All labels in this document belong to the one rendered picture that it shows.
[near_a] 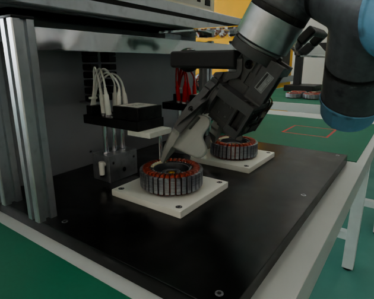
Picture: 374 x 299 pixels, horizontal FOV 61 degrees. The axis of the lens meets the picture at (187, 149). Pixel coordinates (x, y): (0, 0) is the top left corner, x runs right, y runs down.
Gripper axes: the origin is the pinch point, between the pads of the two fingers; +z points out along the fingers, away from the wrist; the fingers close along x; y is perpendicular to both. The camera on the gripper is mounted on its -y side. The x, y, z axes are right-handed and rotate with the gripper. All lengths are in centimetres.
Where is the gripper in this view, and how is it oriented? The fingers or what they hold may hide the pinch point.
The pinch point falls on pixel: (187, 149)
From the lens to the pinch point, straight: 53.2
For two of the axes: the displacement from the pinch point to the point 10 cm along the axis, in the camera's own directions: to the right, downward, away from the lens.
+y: 7.1, 6.2, -3.5
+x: 5.8, -2.2, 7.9
